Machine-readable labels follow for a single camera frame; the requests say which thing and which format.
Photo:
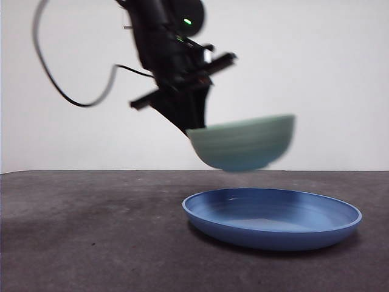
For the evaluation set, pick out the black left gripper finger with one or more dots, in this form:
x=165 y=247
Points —
x=182 y=114

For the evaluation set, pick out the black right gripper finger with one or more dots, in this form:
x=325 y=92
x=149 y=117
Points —
x=200 y=106

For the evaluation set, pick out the green ribbed bowl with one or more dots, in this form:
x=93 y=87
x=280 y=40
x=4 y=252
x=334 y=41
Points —
x=243 y=146

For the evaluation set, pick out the blue round plate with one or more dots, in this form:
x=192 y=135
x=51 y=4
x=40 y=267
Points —
x=273 y=237

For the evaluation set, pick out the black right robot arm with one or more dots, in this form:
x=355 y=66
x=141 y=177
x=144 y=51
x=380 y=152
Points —
x=158 y=45

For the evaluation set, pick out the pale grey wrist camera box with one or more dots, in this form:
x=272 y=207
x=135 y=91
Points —
x=207 y=55

